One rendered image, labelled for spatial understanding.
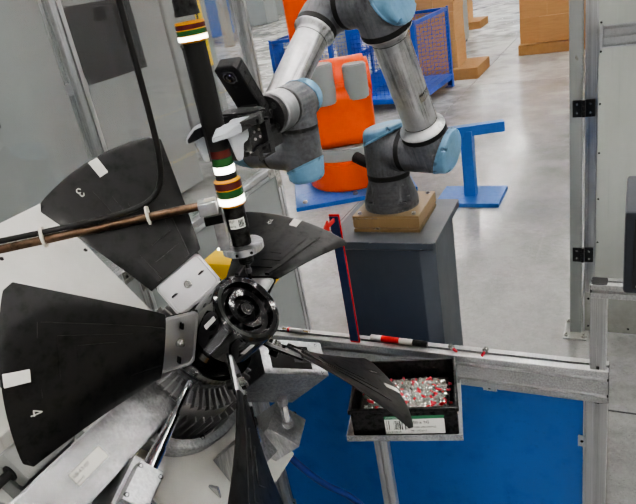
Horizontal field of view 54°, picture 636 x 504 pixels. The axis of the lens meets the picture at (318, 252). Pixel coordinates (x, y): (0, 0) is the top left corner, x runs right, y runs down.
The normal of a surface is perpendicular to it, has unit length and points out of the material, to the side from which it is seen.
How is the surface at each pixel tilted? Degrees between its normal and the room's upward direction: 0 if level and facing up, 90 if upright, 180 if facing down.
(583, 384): 90
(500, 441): 90
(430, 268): 90
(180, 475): 50
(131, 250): 63
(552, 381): 90
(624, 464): 0
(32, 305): 72
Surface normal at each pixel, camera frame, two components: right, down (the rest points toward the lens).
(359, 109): 0.05, 0.40
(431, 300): 0.37, 0.33
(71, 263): 0.58, -0.55
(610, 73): -0.41, 0.44
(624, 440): -0.17, -0.90
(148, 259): 0.05, -0.06
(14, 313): 0.64, -0.14
